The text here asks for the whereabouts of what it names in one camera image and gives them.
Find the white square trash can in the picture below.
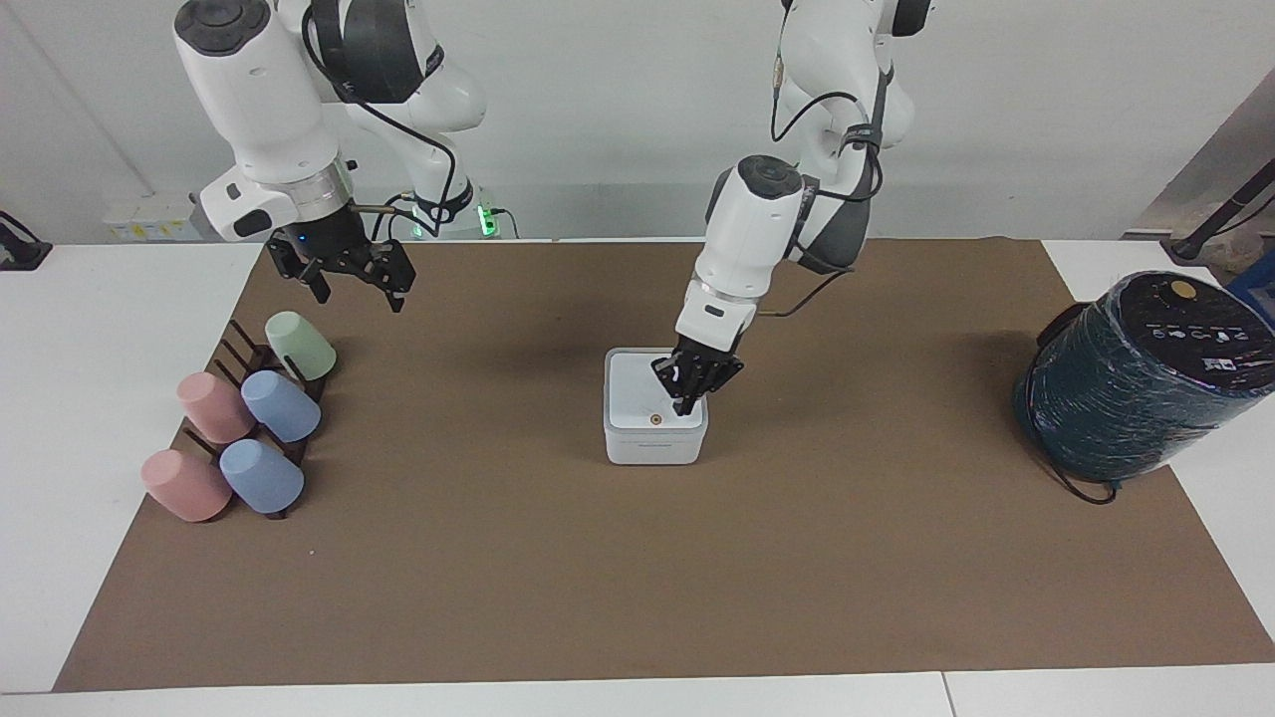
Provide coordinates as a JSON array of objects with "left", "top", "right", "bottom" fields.
[{"left": 604, "top": 348, "right": 709, "bottom": 466}]

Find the white power strip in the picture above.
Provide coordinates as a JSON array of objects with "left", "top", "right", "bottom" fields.
[{"left": 104, "top": 197, "right": 203, "bottom": 242}]

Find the blue plastic cup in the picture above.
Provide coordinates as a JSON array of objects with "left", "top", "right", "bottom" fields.
[
  {"left": 219, "top": 439, "right": 306, "bottom": 515},
  {"left": 241, "top": 370, "right": 323, "bottom": 444}
]

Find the dark brown cup rack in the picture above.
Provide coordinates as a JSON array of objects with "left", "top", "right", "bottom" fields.
[{"left": 182, "top": 319, "right": 331, "bottom": 522}]

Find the pink plastic cup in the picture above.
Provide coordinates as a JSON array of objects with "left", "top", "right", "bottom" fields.
[
  {"left": 177, "top": 371, "right": 256, "bottom": 445},
  {"left": 140, "top": 449, "right": 233, "bottom": 523}
]

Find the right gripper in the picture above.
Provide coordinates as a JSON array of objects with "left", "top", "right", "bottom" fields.
[{"left": 266, "top": 204, "right": 417, "bottom": 314}]

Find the dark teal cylindrical speaker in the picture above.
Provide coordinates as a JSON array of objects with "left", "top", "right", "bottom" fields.
[{"left": 1014, "top": 270, "right": 1275, "bottom": 484}]

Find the green plastic cup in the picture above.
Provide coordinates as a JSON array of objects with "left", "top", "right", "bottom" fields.
[{"left": 264, "top": 311, "right": 338, "bottom": 382}]

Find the blue box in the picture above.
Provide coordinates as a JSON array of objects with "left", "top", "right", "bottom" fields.
[{"left": 1226, "top": 249, "right": 1275, "bottom": 332}]

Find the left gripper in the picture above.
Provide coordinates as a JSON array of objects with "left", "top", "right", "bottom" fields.
[{"left": 651, "top": 338, "right": 746, "bottom": 417}]

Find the black cable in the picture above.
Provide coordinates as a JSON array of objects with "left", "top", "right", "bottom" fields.
[
  {"left": 757, "top": 263, "right": 850, "bottom": 320},
  {"left": 1024, "top": 396, "right": 1120, "bottom": 507},
  {"left": 769, "top": 54, "right": 889, "bottom": 206},
  {"left": 301, "top": 0, "right": 460, "bottom": 243}
]

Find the black stand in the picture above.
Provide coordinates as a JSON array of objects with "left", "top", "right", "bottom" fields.
[
  {"left": 1159, "top": 159, "right": 1275, "bottom": 263},
  {"left": 0, "top": 210, "right": 54, "bottom": 272}
]

